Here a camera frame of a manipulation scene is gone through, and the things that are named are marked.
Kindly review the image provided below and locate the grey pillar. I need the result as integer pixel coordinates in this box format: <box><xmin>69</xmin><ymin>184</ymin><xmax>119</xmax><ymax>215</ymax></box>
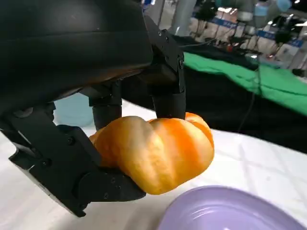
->
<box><xmin>177</xmin><ymin>0</ymin><xmax>193</xmax><ymax>36</ymax></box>

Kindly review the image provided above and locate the black cable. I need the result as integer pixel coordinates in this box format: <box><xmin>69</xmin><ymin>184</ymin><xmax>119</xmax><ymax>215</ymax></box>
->
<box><xmin>238</xmin><ymin>57</ymin><xmax>263</xmax><ymax>134</ymax></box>

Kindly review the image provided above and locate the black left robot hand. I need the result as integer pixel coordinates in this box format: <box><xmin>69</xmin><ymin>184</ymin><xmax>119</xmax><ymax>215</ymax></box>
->
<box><xmin>0</xmin><ymin>0</ymin><xmax>187</xmax><ymax>218</ymax></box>

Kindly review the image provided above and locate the black cloth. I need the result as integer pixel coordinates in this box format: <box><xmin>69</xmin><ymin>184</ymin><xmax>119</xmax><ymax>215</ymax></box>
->
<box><xmin>121</xmin><ymin>35</ymin><xmax>307</xmax><ymax>154</ymax></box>

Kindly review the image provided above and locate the cluttered workshop bench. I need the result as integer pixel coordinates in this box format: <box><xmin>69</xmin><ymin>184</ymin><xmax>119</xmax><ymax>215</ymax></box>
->
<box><xmin>189</xmin><ymin>7</ymin><xmax>307</xmax><ymax>71</ymax></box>

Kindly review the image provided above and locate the pale green mug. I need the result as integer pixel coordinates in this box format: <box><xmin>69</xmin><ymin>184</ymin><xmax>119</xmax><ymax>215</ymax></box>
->
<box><xmin>53</xmin><ymin>92</ymin><xmax>96</xmax><ymax>127</ymax></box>

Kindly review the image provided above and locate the green cloth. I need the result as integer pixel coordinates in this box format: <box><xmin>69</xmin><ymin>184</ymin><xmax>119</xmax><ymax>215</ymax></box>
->
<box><xmin>183</xmin><ymin>52</ymin><xmax>307</xmax><ymax>103</ymax></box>

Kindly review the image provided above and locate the lilac plate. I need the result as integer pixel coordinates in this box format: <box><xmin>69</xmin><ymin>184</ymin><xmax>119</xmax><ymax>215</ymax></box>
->
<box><xmin>157</xmin><ymin>185</ymin><xmax>307</xmax><ymax>230</ymax></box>

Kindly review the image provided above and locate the orange and white bread roll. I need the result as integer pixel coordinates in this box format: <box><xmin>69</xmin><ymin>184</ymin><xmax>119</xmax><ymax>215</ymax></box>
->
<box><xmin>89</xmin><ymin>112</ymin><xmax>215</xmax><ymax>195</ymax></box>

